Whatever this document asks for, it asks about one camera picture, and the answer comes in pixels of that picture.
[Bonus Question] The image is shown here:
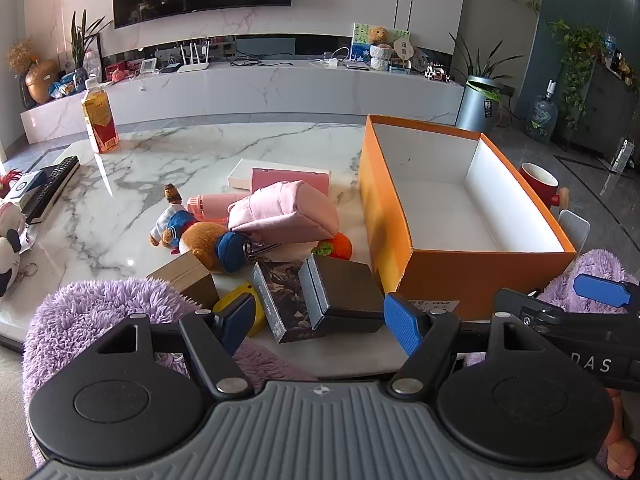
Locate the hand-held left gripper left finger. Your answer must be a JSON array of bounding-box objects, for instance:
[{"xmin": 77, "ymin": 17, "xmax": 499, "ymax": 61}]
[{"xmin": 95, "ymin": 292, "xmax": 257, "ymax": 402}]

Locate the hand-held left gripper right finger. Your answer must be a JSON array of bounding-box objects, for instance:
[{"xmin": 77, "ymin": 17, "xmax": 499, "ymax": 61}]
[{"xmin": 384, "ymin": 292, "xmax": 547, "ymax": 402}]

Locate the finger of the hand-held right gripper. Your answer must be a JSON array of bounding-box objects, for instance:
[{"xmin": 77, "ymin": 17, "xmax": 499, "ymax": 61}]
[
  {"xmin": 492, "ymin": 287, "xmax": 640, "ymax": 342},
  {"xmin": 572, "ymin": 272, "xmax": 640, "ymax": 311}
]

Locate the yellow toy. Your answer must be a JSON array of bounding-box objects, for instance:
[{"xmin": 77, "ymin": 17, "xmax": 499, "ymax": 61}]
[{"xmin": 212, "ymin": 282, "xmax": 266, "ymax": 338}]

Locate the dark printed art box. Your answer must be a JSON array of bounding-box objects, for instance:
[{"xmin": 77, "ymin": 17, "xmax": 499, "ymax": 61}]
[{"xmin": 251, "ymin": 260, "xmax": 321, "ymax": 345}]

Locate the black box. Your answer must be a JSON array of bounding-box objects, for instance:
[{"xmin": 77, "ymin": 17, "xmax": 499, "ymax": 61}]
[{"xmin": 305, "ymin": 253, "xmax": 386, "ymax": 335}]

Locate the small brown cardboard box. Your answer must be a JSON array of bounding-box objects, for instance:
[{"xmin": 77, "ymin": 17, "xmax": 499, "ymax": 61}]
[{"xmin": 146, "ymin": 250, "xmax": 220, "ymax": 311}]

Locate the brown teddy bear plush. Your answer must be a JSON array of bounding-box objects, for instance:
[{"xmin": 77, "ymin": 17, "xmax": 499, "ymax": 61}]
[{"xmin": 179, "ymin": 220, "xmax": 251, "ymax": 275}]

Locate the orange knitted fruit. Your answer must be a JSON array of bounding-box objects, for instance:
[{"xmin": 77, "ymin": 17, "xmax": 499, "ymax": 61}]
[{"xmin": 311, "ymin": 231, "xmax": 353, "ymax": 261}]

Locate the orange cardboard box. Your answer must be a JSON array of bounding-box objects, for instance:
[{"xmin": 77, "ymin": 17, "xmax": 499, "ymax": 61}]
[{"xmin": 357, "ymin": 114, "xmax": 578, "ymax": 322}]

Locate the pink fabric pouch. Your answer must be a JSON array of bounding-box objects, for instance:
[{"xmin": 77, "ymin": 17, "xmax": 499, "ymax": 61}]
[{"xmin": 227, "ymin": 180, "xmax": 341, "ymax": 246}]

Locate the pink bottle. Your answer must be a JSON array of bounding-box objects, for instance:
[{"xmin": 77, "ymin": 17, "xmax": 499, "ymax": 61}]
[{"xmin": 187, "ymin": 191, "xmax": 251, "ymax": 223}]

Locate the small doll blue outfit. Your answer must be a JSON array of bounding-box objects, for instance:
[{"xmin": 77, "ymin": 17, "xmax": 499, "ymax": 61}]
[{"xmin": 148, "ymin": 183, "xmax": 201, "ymax": 256}]

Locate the person's right forearm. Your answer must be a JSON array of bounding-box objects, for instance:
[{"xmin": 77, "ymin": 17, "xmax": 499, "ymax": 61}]
[{"xmin": 542, "ymin": 249, "xmax": 640, "ymax": 311}]

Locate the person's right hand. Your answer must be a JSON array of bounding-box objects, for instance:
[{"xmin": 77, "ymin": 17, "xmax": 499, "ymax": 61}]
[{"xmin": 604, "ymin": 389, "xmax": 640, "ymax": 480}]

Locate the white chair back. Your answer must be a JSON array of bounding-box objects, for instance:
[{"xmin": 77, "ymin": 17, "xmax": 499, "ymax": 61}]
[{"xmin": 559, "ymin": 209, "xmax": 591, "ymax": 256}]

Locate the clear acrylic stand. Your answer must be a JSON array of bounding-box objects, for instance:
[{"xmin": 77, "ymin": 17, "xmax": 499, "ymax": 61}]
[{"xmin": 612, "ymin": 137, "xmax": 636, "ymax": 173}]

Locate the purple fuzzy robe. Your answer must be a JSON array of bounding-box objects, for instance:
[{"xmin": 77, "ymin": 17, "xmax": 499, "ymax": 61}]
[{"xmin": 22, "ymin": 277, "xmax": 321, "ymax": 466}]

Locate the water jug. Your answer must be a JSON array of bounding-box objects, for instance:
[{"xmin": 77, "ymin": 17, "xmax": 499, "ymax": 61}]
[{"xmin": 526, "ymin": 80, "xmax": 560, "ymax": 145}]

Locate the grey cabinet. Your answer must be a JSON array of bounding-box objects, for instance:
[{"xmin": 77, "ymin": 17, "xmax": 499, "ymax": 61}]
[{"xmin": 555, "ymin": 60, "xmax": 640, "ymax": 161}]

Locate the grey trash can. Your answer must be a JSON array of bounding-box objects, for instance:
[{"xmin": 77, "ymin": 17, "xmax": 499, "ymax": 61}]
[{"xmin": 455, "ymin": 76, "xmax": 501, "ymax": 132}]

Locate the black remote control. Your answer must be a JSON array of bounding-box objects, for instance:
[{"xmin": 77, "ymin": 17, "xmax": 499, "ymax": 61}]
[{"xmin": 22, "ymin": 155, "xmax": 81, "ymax": 225}]

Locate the trailing green plant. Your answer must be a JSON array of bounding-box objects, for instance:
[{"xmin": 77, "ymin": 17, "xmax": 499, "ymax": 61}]
[{"xmin": 547, "ymin": 20, "xmax": 606, "ymax": 131}]

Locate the white marble tv console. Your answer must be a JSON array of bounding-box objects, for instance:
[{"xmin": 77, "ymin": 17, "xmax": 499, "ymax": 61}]
[{"xmin": 20, "ymin": 57, "xmax": 466, "ymax": 143}]

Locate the black and white cow plush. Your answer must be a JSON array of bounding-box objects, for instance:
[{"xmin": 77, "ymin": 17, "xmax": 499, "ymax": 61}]
[{"xmin": 0, "ymin": 200, "xmax": 25, "ymax": 296}]

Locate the white and blue box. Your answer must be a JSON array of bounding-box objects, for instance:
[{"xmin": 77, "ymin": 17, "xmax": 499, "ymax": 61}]
[{"xmin": 0, "ymin": 170, "xmax": 48, "ymax": 211}]

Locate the long-leaf green plant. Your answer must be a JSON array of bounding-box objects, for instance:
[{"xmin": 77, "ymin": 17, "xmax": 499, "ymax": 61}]
[{"xmin": 447, "ymin": 32, "xmax": 516, "ymax": 106}]

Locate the white router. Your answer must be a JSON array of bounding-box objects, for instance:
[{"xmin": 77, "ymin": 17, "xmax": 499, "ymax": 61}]
[{"xmin": 177, "ymin": 40, "xmax": 211, "ymax": 73}]

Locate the white knitted pot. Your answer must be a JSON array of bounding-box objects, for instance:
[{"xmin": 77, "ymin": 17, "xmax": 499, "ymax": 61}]
[{"xmin": 369, "ymin": 42, "xmax": 396, "ymax": 71}]

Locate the wooden sign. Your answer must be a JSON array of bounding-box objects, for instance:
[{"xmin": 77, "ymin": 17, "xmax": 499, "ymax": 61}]
[{"xmin": 390, "ymin": 30, "xmax": 412, "ymax": 68}]

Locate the painted picture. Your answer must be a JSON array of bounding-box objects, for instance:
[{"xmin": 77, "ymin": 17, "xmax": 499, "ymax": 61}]
[{"xmin": 351, "ymin": 22, "xmax": 388, "ymax": 63}]

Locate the round brown pot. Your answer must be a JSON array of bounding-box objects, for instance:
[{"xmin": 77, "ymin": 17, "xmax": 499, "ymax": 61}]
[{"xmin": 25, "ymin": 58, "xmax": 61, "ymax": 105}]

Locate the green plant in blue pot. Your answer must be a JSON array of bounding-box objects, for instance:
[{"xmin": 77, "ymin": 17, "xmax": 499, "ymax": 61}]
[{"xmin": 67, "ymin": 10, "xmax": 113, "ymax": 93}]

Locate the dried flower bunch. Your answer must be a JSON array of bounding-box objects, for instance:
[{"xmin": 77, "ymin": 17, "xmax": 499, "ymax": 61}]
[{"xmin": 5, "ymin": 37, "xmax": 38, "ymax": 76}]

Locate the red mug wooden handle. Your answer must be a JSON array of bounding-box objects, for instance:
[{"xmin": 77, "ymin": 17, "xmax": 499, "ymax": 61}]
[{"xmin": 517, "ymin": 161, "xmax": 571, "ymax": 209}]

